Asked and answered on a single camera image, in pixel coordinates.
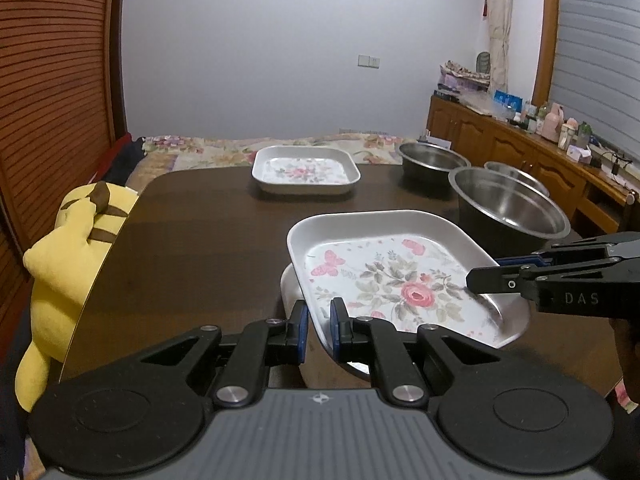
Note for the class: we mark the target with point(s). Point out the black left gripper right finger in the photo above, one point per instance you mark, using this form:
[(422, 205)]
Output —
[(377, 344)]

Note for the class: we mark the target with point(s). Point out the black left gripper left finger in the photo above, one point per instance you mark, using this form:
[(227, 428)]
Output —
[(244, 360)]

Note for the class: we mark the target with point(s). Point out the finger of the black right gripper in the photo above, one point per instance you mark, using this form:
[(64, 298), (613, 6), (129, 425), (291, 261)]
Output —
[(624, 245), (510, 279)]

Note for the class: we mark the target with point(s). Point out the large steel bowl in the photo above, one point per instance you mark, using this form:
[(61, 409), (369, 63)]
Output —
[(505, 216)]

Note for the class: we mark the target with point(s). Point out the large floral square plate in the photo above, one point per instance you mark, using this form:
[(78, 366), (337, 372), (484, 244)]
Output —
[(407, 267)]

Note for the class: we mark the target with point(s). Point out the wooden sideboard cabinet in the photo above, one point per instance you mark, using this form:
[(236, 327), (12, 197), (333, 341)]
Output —
[(593, 202)]

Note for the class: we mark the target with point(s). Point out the small steel bowl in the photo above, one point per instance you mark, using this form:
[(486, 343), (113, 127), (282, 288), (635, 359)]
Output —
[(516, 174)]

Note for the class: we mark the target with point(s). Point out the far steel bowl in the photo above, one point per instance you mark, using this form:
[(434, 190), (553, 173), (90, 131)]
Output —
[(429, 163)]

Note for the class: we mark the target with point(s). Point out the pink bottle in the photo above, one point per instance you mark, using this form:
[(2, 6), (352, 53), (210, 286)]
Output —
[(552, 125)]

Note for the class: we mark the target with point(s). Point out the grey window blind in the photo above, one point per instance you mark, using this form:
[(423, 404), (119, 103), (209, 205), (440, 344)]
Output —
[(596, 68)]

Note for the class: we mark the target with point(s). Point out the blue box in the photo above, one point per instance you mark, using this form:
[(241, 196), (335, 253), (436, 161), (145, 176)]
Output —
[(508, 101)]

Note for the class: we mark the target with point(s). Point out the stack of folded cloths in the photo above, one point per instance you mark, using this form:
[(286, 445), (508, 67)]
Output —
[(457, 79)]

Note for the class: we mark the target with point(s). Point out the yellow plush toy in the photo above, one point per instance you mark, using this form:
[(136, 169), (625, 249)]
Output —
[(64, 265)]

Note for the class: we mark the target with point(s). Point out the floral bed blanket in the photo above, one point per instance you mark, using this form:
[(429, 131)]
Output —
[(163, 154)]

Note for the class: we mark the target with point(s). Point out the beige curtain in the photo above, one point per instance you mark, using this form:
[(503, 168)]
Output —
[(499, 29)]

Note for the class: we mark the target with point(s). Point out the wooden slatted wardrobe door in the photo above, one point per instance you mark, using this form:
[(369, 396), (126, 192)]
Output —
[(61, 112)]

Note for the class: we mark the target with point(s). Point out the white wall switch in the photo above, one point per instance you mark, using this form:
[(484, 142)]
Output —
[(367, 61)]

